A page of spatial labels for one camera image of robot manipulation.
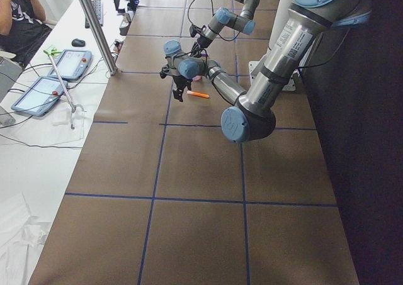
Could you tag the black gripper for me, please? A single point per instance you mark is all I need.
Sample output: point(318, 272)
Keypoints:
point(200, 42)
point(179, 81)

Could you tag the orange highlighter pen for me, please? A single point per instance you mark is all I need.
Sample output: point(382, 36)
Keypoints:
point(198, 94)

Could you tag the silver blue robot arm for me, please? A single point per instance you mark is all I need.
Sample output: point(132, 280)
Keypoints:
point(249, 116)

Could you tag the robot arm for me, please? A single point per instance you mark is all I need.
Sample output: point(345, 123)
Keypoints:
point(223, 17)

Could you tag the black keyboard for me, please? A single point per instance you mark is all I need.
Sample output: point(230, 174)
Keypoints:
point(97, 7)

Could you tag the far blue teach pendant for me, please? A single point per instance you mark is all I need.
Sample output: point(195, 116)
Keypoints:
point(71, 63)

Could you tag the blue teach pendant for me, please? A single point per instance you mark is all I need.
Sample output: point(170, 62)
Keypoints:
point(40, 97)
point(71, 63)

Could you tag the black computer mouse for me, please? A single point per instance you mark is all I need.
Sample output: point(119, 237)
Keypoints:
point(78, 43)

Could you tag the grey reacher grabber tool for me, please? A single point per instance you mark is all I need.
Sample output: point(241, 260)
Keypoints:
point(50, 52)

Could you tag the near blue teach pendant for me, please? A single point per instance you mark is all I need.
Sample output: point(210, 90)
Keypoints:
point(40, 97)

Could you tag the seated person in black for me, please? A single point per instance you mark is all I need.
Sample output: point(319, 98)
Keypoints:
point(23, 29)

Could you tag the crumpled white tissue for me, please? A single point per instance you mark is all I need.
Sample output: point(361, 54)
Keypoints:
point(35, 235)

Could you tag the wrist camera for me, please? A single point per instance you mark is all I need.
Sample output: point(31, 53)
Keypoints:
point(165, 71)
point(196, 30)

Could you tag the aluminium frame post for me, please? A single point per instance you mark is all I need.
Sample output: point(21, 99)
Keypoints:
point(99, 36)

